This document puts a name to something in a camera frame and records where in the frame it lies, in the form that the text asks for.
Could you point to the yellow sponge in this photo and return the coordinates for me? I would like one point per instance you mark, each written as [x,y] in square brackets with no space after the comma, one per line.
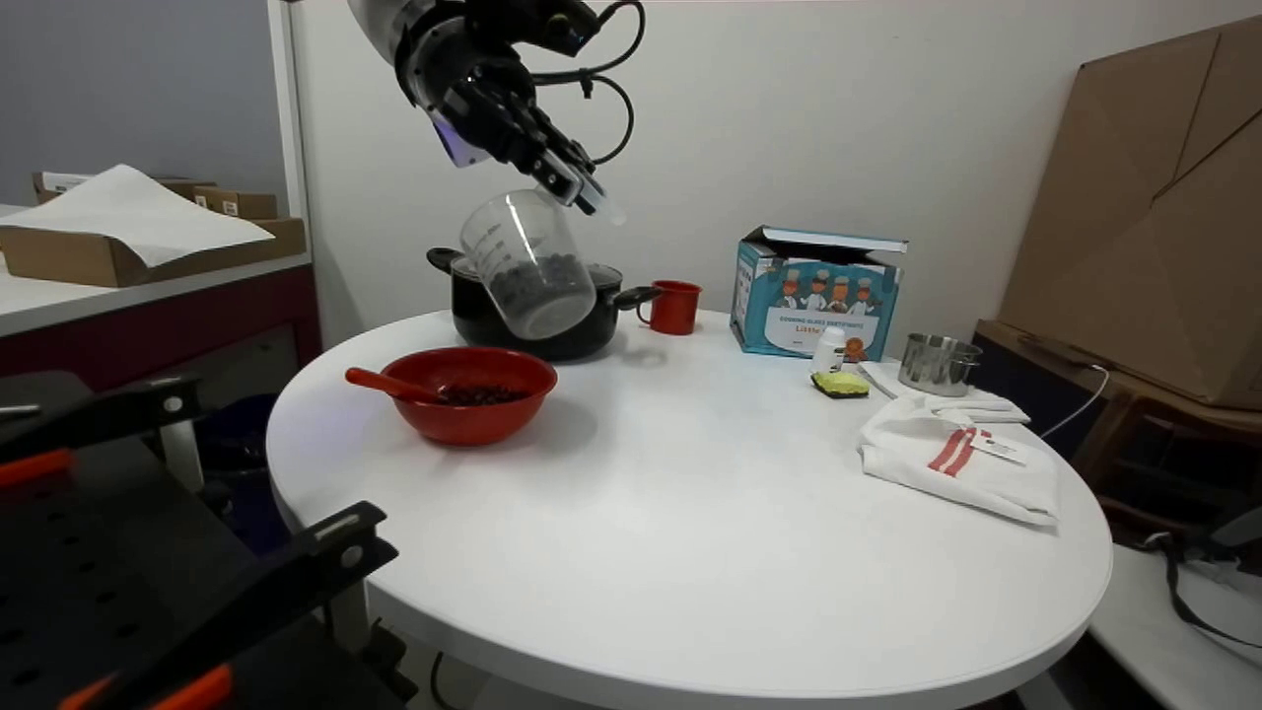
[836,382]

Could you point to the small white bottle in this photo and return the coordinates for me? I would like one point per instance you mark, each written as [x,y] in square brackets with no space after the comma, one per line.
[829,347]

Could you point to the red plastic bowl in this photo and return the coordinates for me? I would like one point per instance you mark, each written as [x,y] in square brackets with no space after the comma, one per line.
[460,420]

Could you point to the clear plastic measuring jug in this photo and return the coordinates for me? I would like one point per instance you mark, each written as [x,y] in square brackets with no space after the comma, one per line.
[508,238]

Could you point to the red plastic spoon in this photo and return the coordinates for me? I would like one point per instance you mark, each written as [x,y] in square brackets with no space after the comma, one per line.
[378,381]

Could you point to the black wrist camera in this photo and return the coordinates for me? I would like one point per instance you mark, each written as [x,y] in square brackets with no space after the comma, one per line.
[555,26]

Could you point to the black metal stand orange parts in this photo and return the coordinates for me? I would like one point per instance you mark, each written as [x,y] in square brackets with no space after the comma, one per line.
[104,566]

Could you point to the blue printed carton box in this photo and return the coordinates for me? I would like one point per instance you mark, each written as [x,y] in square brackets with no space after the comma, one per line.
[815,307]

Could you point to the red and white side bench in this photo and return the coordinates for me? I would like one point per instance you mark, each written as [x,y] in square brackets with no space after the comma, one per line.
[158,327]

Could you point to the large brown cardboard box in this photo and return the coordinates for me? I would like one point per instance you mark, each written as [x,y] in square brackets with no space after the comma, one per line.
[1144,221]

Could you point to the white towel red stripes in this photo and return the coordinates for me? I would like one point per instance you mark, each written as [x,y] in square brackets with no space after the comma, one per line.
[971,480]

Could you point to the black cooking pot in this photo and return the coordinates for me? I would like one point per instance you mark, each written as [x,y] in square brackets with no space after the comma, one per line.
[606,321]

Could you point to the dark wooden cabinet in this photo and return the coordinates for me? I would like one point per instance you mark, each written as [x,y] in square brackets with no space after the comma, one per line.
[1159,447]

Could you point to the red mug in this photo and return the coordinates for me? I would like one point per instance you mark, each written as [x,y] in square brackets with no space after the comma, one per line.
[676,303]

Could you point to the flat cardboard tray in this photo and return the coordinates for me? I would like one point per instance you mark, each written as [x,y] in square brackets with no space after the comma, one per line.
[81,257]

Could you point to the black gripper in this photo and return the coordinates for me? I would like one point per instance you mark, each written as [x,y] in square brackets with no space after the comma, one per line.
[480,93]

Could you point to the white paper sheet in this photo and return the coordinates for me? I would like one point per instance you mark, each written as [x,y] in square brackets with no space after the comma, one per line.
[133,211]

